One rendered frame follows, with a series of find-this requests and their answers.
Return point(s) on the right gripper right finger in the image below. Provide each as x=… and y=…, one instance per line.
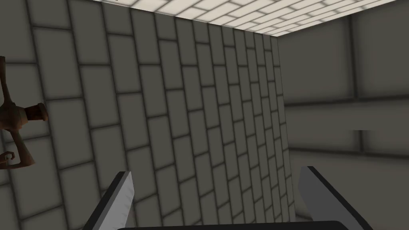
x=326, y=199

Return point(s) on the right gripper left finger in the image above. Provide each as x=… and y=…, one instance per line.
x=114, y=205

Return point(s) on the brown wall-mounted fixture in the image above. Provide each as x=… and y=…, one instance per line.
x=16, y=116

